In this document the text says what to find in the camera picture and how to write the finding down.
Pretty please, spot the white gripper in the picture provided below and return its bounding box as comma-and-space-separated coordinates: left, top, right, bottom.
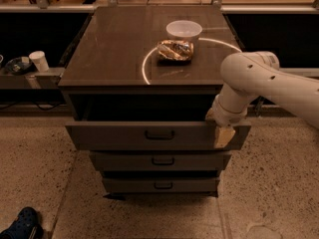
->
205, 96, 247, 148

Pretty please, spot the grey top drawer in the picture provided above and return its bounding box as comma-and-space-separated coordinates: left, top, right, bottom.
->
65, 94, 252, 151

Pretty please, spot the grey drawer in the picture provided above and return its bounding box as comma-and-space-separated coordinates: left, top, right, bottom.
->
103, 178, 219, 193
90, 150, 231, 171
65, 94, 252, 151

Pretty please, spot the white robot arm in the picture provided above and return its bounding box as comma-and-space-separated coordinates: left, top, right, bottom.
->
205, 52, 319, 148

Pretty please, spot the grey drawer cabinet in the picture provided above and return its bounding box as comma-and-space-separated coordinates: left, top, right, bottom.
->
58, 5, 260, 201

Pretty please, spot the grey middle drawer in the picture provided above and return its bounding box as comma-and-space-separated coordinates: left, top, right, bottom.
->
90, 150, 231, 171

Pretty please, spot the grey bottom drawer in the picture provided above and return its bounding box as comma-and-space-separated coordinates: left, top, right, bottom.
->
103, 178, 219, 193

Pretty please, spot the foil snack bag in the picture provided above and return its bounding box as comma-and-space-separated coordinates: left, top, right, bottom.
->
157, 40, 194, 62

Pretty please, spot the white plastic bowl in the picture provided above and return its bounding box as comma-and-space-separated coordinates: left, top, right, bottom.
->
165, 20, 202, 45

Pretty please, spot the white paper cup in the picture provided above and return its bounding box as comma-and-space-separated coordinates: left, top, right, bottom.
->
29, 51, 49, 72

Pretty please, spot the dark blue bowl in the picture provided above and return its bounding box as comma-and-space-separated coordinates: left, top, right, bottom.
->
5, 57, 33, 76

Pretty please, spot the blue croc shoe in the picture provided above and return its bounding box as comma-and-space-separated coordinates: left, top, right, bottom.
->
0, 207, 43, 239

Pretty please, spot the black floor cable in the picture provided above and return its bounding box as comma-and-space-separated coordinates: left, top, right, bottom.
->
0, 101, 66, 112

